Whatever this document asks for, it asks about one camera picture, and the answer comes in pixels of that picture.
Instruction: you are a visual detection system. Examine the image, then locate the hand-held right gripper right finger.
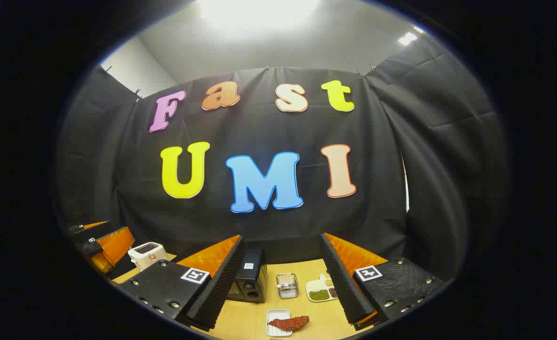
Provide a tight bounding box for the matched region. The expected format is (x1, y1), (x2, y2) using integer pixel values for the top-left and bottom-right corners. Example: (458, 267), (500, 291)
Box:
(320, 232), (445, 331)

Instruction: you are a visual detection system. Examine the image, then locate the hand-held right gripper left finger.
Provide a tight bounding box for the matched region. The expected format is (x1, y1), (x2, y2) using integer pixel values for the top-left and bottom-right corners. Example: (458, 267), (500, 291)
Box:
(118, 235), (245, 331)

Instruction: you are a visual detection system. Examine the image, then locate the black electric oven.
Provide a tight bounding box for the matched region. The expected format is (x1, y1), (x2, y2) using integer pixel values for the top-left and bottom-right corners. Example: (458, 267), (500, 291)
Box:
(227, 249), (268, 303)

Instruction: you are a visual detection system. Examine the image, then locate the red meat piece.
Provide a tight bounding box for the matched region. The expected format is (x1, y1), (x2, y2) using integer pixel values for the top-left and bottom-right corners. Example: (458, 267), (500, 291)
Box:
(268, 315), (310, 332)

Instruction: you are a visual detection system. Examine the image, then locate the white divided dish with beans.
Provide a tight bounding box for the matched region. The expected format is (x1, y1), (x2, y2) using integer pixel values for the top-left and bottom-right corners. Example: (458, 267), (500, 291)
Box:
(305, 274), (338, 303)

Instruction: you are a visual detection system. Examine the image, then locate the white toaster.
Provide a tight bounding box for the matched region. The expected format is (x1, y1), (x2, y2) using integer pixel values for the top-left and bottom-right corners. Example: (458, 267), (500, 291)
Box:
(127, 242), (169, 271)

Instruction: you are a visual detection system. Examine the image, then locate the white rectangular dish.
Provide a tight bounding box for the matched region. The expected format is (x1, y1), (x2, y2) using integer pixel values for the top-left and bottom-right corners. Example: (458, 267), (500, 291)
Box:
(265, 309), (293, 337)

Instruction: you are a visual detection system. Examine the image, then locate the black backdrop cloth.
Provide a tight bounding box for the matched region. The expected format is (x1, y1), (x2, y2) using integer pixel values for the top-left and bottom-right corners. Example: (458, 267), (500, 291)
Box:
(57, 64), (508, 284)

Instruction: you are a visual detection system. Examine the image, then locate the small metal wire basket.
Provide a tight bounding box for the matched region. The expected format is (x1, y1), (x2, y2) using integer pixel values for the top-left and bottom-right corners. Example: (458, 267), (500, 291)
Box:
(276, 273), (299, 299)

